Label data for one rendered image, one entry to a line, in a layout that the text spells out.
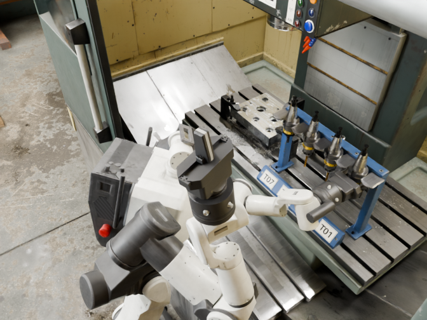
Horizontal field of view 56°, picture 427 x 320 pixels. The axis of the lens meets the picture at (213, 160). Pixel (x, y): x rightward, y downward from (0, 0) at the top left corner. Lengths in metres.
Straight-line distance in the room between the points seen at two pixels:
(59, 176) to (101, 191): 2.13
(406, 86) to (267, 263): 0.98
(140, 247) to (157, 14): 1.76
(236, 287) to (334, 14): 0.82
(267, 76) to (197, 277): 2.26
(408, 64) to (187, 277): 1.36
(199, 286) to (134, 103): 1.65
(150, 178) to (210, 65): 1.71
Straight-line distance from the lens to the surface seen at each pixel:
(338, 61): 2.12
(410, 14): 0.45
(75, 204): 3.01
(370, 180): 1.42
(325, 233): 1.60
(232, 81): 2.70
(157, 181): 1.10
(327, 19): 1.27
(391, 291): 1.73
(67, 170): 3.28
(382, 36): 1.92
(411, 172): 2.48
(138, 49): 2.53
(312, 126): 1.49
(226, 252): 0.89
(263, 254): 1.74
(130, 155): 1.19
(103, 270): 1.35
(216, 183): 0.72
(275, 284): 1.69
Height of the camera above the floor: 2.18
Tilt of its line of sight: 44 degrees down
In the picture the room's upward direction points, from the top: straight up
